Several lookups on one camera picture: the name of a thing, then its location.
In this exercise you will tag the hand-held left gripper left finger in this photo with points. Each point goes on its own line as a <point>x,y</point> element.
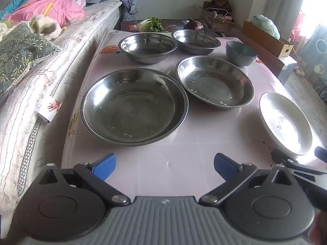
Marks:
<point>104,167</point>

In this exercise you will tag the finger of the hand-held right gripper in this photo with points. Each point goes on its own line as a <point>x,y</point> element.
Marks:
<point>283,157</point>
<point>321,154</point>

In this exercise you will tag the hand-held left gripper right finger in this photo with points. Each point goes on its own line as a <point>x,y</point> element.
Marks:
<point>226,167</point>

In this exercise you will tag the white ceramic plate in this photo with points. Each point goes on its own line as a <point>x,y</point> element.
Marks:
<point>286,122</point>

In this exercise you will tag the large stainless steel bowl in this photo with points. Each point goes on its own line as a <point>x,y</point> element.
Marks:
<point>132,107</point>

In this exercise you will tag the medium stainless steel bowl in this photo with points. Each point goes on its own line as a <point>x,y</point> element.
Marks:
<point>214,81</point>

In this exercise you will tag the teal ceramic bowl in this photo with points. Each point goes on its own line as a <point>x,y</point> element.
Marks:
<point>241,53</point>

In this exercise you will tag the small stainless steel bowl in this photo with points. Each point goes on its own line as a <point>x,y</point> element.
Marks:
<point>195,39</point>
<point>148,47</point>

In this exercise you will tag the person's right hand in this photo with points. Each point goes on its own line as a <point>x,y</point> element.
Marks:
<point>319,229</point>

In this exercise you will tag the pink printed tablecloth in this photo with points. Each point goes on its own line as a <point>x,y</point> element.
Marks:
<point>166,158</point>

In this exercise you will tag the white mattress tag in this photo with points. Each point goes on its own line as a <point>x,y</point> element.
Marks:
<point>49,108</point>

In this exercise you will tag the white shoe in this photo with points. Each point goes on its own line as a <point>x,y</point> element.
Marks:
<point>299,71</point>

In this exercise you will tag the white quilted mattress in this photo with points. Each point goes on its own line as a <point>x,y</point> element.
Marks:
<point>30,122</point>

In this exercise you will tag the grey low cabinet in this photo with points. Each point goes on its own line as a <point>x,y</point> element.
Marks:
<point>286,66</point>

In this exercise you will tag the blue cloth with circles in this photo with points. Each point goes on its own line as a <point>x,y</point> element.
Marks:
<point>316,48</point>

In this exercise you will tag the long brown cardboard box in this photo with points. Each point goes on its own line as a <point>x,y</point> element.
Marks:
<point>265,40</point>

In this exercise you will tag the pale green plastic bag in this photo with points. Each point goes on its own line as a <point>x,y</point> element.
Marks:
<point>265,25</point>

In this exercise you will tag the pink curtain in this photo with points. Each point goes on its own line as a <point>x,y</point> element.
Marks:
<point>300,23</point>

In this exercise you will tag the green floral pillow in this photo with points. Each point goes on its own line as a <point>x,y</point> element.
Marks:
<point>20,51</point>

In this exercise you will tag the red onion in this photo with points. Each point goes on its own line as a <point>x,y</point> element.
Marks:
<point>193,25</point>

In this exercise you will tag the open cardboard box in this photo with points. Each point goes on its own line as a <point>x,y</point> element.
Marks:
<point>214,21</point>

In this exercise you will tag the napa cabbage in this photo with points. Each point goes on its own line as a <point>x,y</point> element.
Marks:
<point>150,25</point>

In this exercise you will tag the white fluffy cloth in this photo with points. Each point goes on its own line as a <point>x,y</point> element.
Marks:
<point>44,26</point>

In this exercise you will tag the brown snack bag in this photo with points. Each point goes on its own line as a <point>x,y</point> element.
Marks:
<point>221,3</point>

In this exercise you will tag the pink and blue comforter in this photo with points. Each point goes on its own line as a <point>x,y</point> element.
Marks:
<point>51,7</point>

